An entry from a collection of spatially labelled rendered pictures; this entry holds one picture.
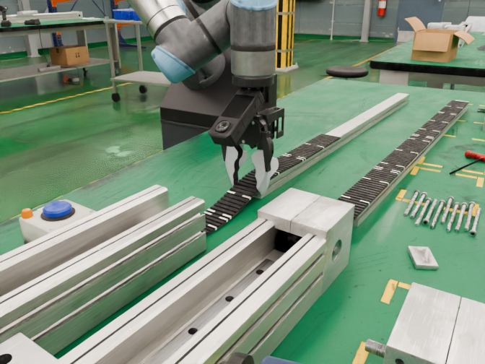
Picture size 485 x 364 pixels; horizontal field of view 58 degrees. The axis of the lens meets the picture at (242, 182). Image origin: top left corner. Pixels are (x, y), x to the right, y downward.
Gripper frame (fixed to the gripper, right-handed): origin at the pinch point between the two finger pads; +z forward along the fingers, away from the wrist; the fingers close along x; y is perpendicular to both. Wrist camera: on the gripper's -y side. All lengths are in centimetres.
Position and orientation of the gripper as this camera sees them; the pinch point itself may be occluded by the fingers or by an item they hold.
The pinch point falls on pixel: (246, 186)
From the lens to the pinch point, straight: 81.6
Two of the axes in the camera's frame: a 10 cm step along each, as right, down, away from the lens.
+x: -8.2, -2.2, 5.2
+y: 5.7, -3.3, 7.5
